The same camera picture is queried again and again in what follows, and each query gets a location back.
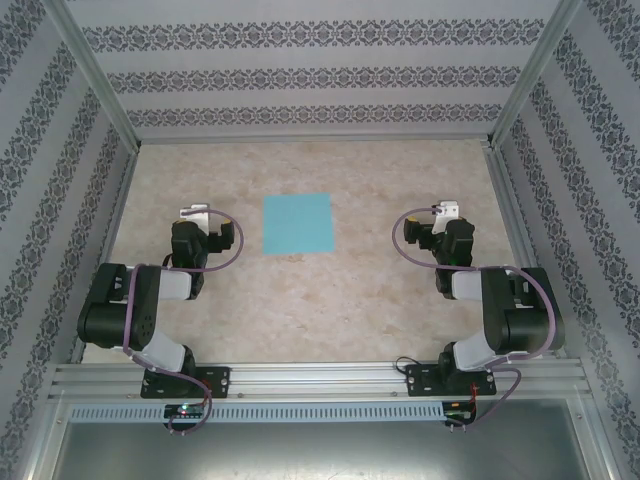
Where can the light blue paper sheet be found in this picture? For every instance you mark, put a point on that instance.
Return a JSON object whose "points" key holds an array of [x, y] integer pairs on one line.
{"points": [[298, 225]]}

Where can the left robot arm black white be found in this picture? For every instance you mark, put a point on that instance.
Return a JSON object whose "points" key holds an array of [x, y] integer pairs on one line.
{"points": [[115, 310]]}

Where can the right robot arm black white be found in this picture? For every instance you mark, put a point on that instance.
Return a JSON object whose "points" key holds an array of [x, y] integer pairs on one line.
{"points": [[525, 310]]}

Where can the grey metal sheet panel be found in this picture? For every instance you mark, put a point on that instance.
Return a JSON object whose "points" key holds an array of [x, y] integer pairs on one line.
{"points": [[320, 450]]}

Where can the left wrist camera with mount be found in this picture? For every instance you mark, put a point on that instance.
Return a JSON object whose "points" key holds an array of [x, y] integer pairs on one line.
{"points": [[198, 211]]}

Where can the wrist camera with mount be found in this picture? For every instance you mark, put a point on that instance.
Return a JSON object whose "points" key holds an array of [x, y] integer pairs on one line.
{"points": [[198, 211], [446, 209]]}

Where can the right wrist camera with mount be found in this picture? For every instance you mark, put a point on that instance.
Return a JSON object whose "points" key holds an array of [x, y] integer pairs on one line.
{"points": [[446, 209]]}

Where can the aluminium table side rail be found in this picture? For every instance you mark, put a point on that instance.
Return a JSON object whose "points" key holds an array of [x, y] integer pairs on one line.
{"points": [[515, 225], [107, 250]]}

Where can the aluminium table back rail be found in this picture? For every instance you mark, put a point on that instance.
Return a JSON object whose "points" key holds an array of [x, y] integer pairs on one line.
{"points": [[315, 138]]}

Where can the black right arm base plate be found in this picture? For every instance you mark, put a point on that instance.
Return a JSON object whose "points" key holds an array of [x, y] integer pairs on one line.
{"points": [[420, 380]]}

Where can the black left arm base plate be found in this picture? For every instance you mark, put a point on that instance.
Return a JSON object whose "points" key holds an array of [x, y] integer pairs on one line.
{"points": [[220, 382]]}

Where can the aluminium mounting rail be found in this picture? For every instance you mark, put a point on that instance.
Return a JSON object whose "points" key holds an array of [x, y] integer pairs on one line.
{"points": [[320, 380]]}

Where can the aluminium frame post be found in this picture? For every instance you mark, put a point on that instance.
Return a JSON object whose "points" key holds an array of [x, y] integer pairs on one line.
{"points": [[98, 80], [528, 80]]}

